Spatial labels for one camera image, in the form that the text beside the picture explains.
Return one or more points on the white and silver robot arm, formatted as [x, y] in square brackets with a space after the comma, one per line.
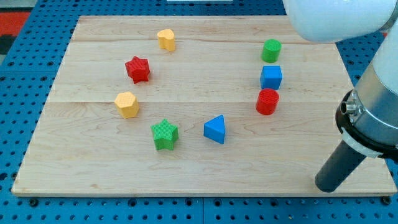
[367, 117]

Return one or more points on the blue cube block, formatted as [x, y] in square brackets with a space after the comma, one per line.
[271, 77]

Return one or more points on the light wooden board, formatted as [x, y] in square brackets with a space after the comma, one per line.
[83, 147]

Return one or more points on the blue triangle block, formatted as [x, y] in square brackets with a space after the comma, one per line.
[214, 129]

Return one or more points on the green star block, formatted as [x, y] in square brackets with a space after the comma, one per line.
[165, 135]

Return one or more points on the red cylinder block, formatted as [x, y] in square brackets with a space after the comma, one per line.
[267, 101]

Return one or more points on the yellow hexagon block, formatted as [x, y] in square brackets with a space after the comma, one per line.
[127, 105]

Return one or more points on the red star block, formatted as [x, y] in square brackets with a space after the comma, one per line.
[138, 69]

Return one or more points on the yellow heart block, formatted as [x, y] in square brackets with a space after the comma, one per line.
[166, 39]

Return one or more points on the green cylinder block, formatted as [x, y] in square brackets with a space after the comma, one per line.
[271, 50]

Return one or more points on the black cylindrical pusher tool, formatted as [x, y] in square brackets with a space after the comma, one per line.
[341, 163]

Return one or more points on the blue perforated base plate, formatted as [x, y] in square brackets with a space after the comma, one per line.
[34, 38]

